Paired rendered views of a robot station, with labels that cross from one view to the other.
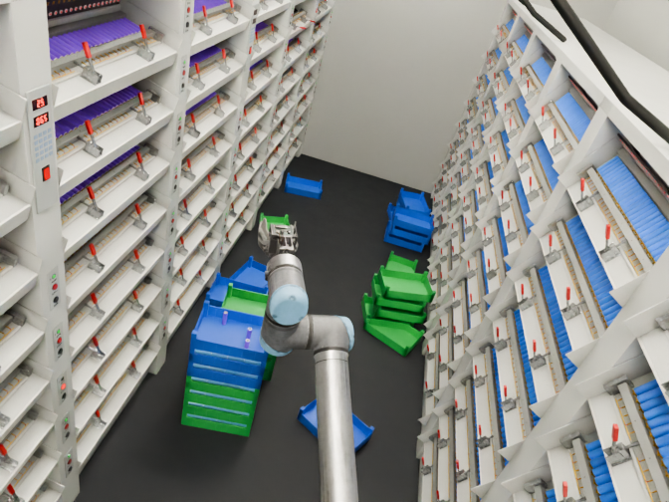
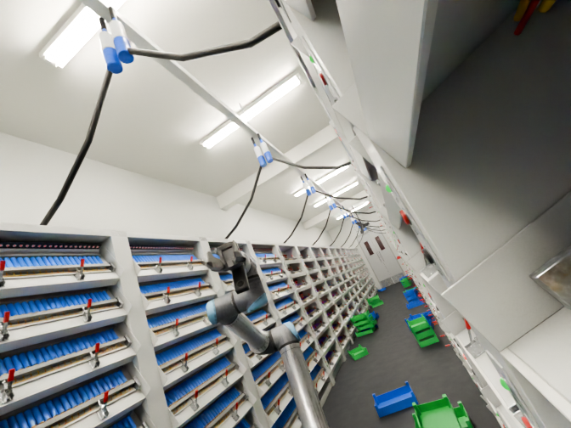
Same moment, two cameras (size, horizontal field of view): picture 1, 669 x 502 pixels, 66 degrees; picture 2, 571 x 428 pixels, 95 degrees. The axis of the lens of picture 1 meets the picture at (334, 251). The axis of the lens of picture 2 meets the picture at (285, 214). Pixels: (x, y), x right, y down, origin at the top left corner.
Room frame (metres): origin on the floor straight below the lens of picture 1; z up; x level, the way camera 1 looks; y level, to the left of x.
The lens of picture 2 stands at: (1.92, 0.60, 1.02)
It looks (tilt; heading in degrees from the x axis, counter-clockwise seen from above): 17 degrees up; 196
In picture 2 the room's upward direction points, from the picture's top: 24 degrees counter-clockwise
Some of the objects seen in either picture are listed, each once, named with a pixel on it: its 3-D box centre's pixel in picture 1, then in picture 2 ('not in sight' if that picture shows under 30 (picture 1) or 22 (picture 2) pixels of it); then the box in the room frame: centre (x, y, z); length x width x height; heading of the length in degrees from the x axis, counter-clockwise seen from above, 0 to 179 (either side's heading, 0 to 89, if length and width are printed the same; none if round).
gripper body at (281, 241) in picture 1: (282, 249); (231, 258); (1.12, 0.14, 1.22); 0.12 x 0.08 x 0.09; 19
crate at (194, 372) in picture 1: (229, 358); not in sight; (1.48, 0.29, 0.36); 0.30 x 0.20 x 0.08; 97
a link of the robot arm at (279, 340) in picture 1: (283, 329); (251, 294); (0.97, 0.07, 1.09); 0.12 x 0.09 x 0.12; 109
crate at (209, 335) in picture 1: (234, 331); not in sight; (1.48, 0.29, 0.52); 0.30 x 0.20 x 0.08; 97
